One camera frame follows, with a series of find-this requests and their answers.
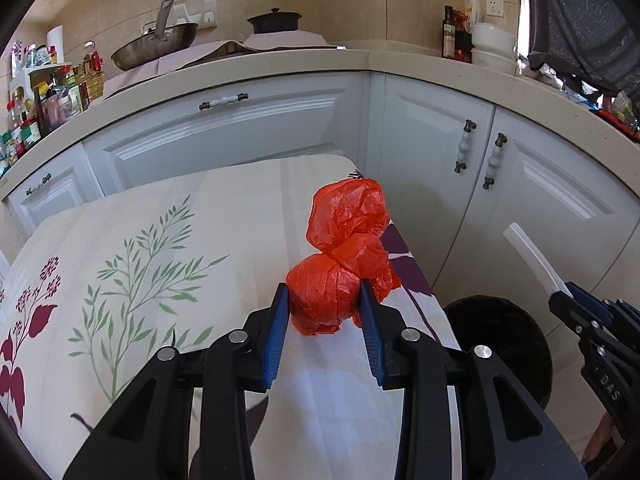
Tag black trash bin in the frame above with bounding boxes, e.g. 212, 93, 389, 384
444, 296, 553, 408

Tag group of condiment bottles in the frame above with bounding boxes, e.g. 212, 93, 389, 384
0, 40, 106, 166

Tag pink stove cover cloth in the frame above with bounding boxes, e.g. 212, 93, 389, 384
102, 31, 346, 96

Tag white crumpled cloth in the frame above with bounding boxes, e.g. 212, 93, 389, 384
520, 57, 558, 83

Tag person's right hand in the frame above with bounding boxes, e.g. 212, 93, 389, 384
580, 412, 626, 466

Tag dark grey curtain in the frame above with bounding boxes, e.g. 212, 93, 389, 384
520, 0, 640, 96

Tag small white cabinet door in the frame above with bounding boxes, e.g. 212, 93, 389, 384
7, 165, 106, 233

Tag black cooking pot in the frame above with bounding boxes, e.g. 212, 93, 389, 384
247, 8, 303, 36

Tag steel wok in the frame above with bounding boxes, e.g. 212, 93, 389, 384
110, 0, 199, 72

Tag white paper tube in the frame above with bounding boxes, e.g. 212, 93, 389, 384
502, 223, 576, 296

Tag floral cream tablecloth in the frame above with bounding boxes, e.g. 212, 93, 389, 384
0, 154, 461, 480

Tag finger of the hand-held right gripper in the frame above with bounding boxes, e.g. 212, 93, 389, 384
567, 282, 616, 322
548, 291, 601, 335

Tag large orange plastic bag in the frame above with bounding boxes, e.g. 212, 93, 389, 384
286, 177, 403, 337

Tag wide white cabinet front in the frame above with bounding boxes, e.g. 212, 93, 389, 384
82, 72, 371, 196

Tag wide white wall socket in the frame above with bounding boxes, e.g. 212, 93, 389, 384
173, 0, 218, 28

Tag white paper towel roll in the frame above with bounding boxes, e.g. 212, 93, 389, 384
47, 25, 66, 63

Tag beige kitchen countertop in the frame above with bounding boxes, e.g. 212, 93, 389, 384
0, 42, 640, 201

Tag white spice rack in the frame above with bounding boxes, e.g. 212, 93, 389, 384
7, 62, 73, 111

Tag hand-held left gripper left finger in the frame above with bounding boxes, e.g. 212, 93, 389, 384
62, 282, 291, 480

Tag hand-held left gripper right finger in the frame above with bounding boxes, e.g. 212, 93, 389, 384
360, 280, 588, 480

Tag dark olive oil bottle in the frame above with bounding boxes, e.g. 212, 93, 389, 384
441, 6, 456, 59

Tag red tool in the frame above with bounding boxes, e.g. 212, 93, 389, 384
595, 107, 640, 136

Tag tall white cabinet door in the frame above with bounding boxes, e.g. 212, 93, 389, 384
377, 76, 496, 306
450, 105, 636, 341

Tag red food packets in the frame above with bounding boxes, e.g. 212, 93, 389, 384
454, 10, 473, 63

